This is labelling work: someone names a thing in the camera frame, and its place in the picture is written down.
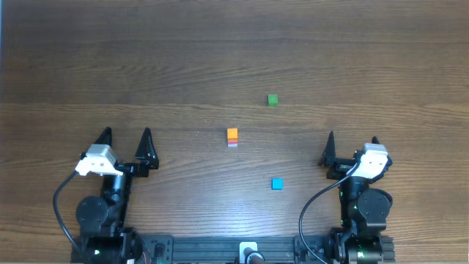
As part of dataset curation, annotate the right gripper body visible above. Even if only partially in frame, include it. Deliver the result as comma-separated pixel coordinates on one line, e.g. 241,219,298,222
325,157,362,180

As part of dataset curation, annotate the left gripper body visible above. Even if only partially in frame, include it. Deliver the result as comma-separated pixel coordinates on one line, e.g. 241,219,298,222
116,162,151,179

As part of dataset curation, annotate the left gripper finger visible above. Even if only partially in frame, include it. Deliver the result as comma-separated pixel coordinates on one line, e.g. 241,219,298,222
134,127,160,171
93,126,114,147

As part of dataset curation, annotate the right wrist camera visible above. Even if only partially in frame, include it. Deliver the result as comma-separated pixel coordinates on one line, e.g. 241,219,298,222
353,142,389,180

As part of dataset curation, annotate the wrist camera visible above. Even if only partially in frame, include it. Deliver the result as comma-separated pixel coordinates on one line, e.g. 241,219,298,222
353,142,389,180
74,143,124,177

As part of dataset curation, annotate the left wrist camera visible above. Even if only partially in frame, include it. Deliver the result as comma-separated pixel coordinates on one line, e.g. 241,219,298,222
74,143,124,177

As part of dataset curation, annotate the black cable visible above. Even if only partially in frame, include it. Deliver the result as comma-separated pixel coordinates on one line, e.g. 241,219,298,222
298,161,362,264
52,170,84,257

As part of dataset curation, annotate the mounting rail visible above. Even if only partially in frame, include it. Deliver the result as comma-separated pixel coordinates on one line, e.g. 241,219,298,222
71,234,396,264

